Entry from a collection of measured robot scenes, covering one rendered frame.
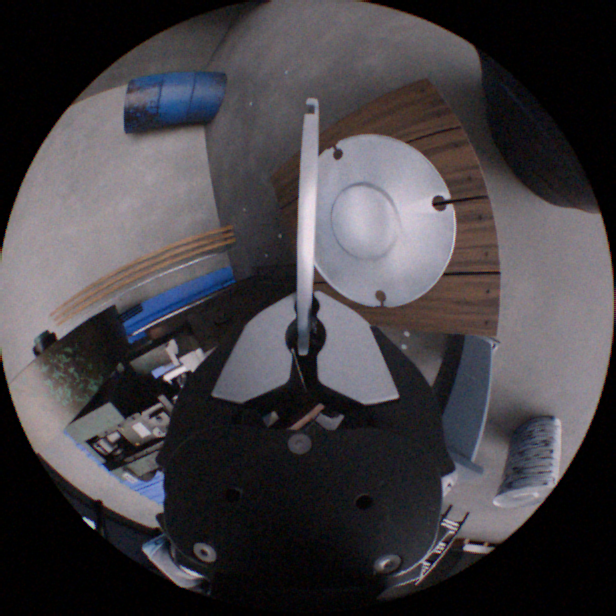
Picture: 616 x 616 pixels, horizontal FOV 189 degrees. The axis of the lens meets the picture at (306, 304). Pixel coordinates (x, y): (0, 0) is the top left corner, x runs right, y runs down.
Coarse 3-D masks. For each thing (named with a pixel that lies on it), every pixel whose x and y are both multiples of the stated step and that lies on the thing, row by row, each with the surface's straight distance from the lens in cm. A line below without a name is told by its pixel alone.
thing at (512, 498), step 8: (520, 488) 92; (528, 488) 95; (536, 488) 96; (544, 488) 99; (552, 488) 102; (496, 496) 100; (504, 496) 102; (512, 496) 102; (520, 496) 101; (528, 496) 103; (536, 496) 106; (544, 496) 110; (496, 504) 112; (504, 504) 114; (512, 504) 115; (520, 504) 116; (528, 504) 118
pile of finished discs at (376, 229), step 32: (320, 160) 37; (352, 160) 33; (384, 160) 30; (416, 160) 29; (320, 192) 36; (352, 192) 31; (384, 192) 29; (416, 192) 28; (448, 192) 27; (320, 224) 37; (352, 224) 32; (384, 224) 29; (416, 224) 28; (448, 224) 27; (320, 256) 38; (352, 256) 33; (384, 256) 30; (416, 256) 28; (448, 256) 27; (352, 288) 36; (384, 288) 32; (416, 288) 30
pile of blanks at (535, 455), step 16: (544, 416) 107; (528, 432) 103; (544, 432) 103; (560, 432) 114; (512, 448) 106; (528, 448) 99; (544, 448) 99; (512, 464) 102; (528, 464) 96; (544, 464) 96; (512, 480) 95; (528, 480) 93; (544, 480) 95
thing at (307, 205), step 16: (304, 128) 11; (304, 144) 10; (304, 160) 9; (304, 176) 9; (304, 192) 9; (304, 208) 9; (304, 224) 8; (304, 240) 8; (304, 256) 9; (304, 272) 9; (304, 288) 9; (304, 304) 10; (304, 320) 11; (304, 336) 12; (304, 352) 15
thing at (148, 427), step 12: (144, 396) 95; (156, 396) 88; (144, 408) 88; (156, 408) 85; (144, 420) 90; (156, 420) 84; (168, 420) 85; (132, 432) 96; (144, 432) 95; (156, 432) 92
